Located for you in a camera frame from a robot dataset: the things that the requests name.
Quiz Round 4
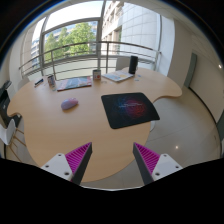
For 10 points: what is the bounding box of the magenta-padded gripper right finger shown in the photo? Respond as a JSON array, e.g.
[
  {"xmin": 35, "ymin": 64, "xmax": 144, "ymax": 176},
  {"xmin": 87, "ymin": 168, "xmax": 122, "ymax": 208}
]
[{"xmin": 132, "ymin": 142, "xmax": 184, "ymax": 186}]

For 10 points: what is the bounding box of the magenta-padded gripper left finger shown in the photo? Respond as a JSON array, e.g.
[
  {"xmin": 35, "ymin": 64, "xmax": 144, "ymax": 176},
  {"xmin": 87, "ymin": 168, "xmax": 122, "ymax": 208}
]
[{"xmin": 40, "ymin": 141, "xmax": 93, "ymax": 186}]

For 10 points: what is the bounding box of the pink lilac computer mouse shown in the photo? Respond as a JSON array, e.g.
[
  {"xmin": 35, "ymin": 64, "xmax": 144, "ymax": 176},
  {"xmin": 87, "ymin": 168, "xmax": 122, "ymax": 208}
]
[{"xmin": 60, "ymin": 97, "xmax": 80, "ymax": 111}]

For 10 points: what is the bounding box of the black mouse pad, red-blue print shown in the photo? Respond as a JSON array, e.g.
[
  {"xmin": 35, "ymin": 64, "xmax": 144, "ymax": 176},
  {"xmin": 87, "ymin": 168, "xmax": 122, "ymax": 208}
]
[{"xmin": 100, "ymin": 92, "xmax": 161, "ymax": 130}]

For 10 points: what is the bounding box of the white chair with wooden legs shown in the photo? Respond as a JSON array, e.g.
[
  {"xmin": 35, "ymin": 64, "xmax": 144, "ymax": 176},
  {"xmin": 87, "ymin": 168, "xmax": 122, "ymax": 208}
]
[{"xmin": 0, "ymin": 118, "xmax": 26, "ymax": 158}]

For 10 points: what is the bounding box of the black printer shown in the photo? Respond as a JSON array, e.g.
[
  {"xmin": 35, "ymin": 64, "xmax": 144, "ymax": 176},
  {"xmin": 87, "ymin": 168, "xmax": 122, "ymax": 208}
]
[{"xmin": 0, "ymin": 79, "xmax": 23, "ymax": 128}]

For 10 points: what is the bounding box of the magazine with red-blue cover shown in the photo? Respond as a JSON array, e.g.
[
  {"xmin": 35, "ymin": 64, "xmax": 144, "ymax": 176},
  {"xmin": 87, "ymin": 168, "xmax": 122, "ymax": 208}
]
[{"xmin": 56, "ymin": 76, "xmax": 93, "ymax": 92}]

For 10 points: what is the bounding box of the printed drink can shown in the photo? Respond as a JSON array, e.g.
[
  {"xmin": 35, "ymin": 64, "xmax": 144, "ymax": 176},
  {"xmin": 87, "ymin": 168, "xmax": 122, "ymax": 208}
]
[{"xmin": 46, "ymin": 74, "xmax": 57, "ymax": 91}]

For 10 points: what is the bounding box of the dark pen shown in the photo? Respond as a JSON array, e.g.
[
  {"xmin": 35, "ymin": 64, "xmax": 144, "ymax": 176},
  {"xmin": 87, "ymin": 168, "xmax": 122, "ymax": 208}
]
[{"xmin": 33, "ymin": 78, "xmax": 45, "ymax": 88}]

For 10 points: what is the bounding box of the white chair with rounded back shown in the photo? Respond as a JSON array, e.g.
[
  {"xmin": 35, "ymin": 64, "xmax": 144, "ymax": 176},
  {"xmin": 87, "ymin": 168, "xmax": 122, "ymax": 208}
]
[
  {"xmin": 115, "ymin": 55, "xmax": 132, "ymax": 72},
  {"xmin": 17, "ymin": 77, "xmax": 31, "ymax": 90}
]

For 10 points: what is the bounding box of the white red cup with plant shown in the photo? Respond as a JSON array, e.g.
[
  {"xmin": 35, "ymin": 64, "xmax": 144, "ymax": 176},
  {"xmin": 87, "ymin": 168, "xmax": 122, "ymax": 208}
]
[{"xmin": 92, "ymin": 68, "xmax": 102, "ymax": 81}]

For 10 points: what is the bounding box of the grey door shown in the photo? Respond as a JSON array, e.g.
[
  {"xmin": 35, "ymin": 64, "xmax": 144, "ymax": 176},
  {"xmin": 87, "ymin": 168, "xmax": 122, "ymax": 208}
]
[{"xmin": 183, "ymin": 52, "xmax": 198, "ymax": 89}]

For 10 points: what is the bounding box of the light open booklet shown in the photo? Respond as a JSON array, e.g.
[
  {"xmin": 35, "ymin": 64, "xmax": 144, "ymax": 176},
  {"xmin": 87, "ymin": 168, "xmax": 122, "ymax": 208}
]
[{"xmin": 101, "ymin": 69, "xmax": 135, "ymax": 83}]

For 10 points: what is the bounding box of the black cylinder speaker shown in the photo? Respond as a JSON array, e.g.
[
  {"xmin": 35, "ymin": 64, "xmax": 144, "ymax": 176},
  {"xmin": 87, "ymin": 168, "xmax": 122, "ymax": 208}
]
[{"xmin": 128, "ymin": 55, "xmax": 139, "ymax": 75}]

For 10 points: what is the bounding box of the metal balcony railing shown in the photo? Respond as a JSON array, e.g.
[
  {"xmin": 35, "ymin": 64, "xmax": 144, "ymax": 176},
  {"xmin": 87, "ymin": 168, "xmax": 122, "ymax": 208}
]
[{"xmin": 18, "ymin": 40, "xmax": 163, "ymax": 81}]

